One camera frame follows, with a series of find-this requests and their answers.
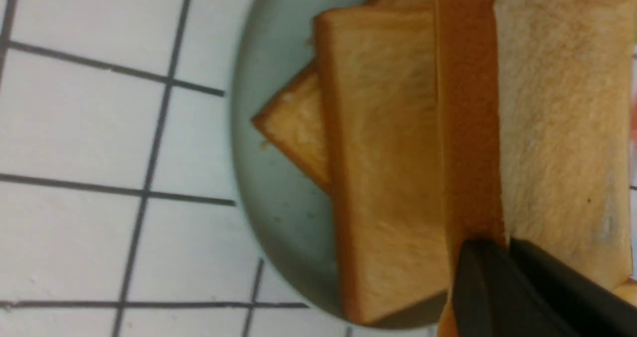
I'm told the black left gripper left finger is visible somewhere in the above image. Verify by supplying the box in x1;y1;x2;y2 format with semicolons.
452;241;578;337

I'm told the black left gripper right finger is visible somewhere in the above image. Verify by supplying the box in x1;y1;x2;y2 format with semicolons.
510;239;637;337

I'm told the pale green plate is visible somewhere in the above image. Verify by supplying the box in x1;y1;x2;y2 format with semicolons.
230;0;450;331

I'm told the checkered white tablecloth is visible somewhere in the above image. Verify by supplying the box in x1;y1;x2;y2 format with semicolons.
0;0;637;337

